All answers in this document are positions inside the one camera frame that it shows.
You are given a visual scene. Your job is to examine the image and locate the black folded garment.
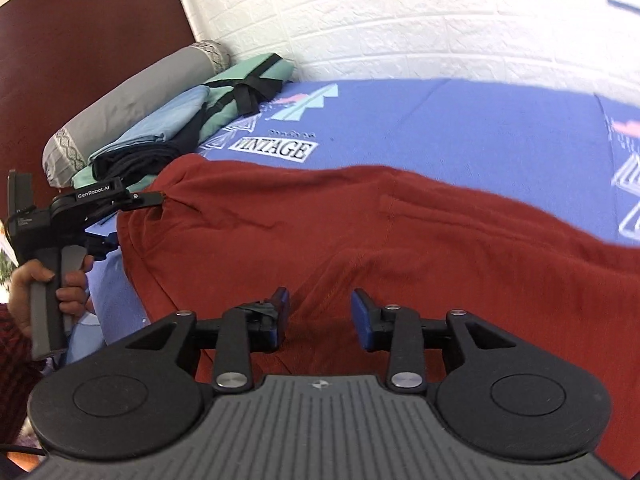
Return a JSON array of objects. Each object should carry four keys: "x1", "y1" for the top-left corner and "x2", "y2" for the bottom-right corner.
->
[{"x1": 91, "y1": 106, "x2": 205, "y2": 188}]

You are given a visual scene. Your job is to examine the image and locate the green folded blanket black strap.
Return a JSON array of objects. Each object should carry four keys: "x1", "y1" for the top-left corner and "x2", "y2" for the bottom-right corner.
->
[{"x1": 69, "y1": 52, "x2": 296, "y2": 194}]

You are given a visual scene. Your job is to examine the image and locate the grey bolster pillow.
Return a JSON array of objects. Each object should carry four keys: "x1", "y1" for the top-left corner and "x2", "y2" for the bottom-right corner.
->
[{"x1": 42, "y1": 39, "x2": 231, "y2": 188}]

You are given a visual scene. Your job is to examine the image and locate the person left hand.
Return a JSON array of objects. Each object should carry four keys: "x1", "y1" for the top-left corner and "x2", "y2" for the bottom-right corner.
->
[{"x1": 6, "y1": 253, "x2": 97, "y2": 339}]

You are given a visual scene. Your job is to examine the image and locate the red pants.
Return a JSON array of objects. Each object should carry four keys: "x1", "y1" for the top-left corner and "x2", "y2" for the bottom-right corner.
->
[{"x1": 117, "y1": 155, "x2": 639, "y2": 474}]

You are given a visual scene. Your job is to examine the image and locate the light blue folded cloth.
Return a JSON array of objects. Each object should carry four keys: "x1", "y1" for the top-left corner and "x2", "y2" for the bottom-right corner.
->
[{"x1": 89, "y1": 84, "x2": 208, "y2": 162}]

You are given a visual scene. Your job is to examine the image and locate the blue printed bed sheet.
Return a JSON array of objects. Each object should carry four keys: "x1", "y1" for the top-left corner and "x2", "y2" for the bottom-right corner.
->
[{"x1": 88, "y1": 79, "x2": 639, "y2": 344}]

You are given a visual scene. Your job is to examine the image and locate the brown wooden headboard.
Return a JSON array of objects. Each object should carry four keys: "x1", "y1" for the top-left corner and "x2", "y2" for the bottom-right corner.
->
[{"x1": 1, "y1": 0, "x2": 193, "y2": 205}]

